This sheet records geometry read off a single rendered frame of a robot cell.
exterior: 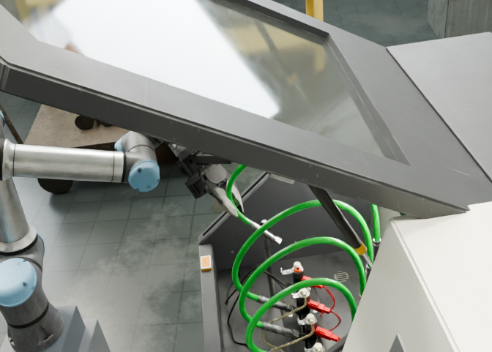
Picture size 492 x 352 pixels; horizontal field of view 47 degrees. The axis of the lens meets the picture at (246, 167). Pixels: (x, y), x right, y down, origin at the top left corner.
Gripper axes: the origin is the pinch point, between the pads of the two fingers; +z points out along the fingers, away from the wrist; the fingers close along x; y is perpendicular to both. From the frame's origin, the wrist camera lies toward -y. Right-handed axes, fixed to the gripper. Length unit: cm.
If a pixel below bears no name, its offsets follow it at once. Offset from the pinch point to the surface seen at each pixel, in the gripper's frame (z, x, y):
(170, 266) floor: 8, -87, 142
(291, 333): 29.6, 16.2, -5.8
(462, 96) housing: 8, -17, -57
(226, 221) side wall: 1.5, -14.7, 20.1
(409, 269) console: 19, 40, -56
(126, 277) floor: -1, -70, 157
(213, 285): 13.8, 1.0, 23.7
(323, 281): 19.7, 24.0, -28.6
